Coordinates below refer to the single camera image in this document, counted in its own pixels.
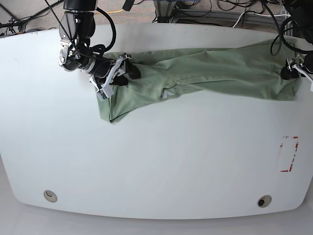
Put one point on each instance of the table grommet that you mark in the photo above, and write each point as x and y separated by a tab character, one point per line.
50	196
264	201

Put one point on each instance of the green T-shirt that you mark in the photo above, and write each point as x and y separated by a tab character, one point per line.
245	71

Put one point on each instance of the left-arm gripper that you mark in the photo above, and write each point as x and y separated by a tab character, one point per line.
308	62

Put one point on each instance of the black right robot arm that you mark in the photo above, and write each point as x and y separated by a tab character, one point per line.
76	29

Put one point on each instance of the red tape rectangle marking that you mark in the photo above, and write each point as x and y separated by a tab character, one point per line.
287	153

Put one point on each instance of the right table grommet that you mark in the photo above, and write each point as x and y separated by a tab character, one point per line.
264	201

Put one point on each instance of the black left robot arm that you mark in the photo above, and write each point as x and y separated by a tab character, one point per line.
300	15

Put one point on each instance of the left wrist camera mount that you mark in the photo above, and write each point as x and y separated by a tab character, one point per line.
296	68

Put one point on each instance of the left table grommet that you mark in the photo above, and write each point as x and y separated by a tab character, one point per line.
50	196

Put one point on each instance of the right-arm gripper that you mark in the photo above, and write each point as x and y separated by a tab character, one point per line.
101	69

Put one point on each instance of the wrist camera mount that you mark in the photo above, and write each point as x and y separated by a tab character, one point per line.
296	68
116	69

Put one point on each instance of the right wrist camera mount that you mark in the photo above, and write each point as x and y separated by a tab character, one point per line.
116	69

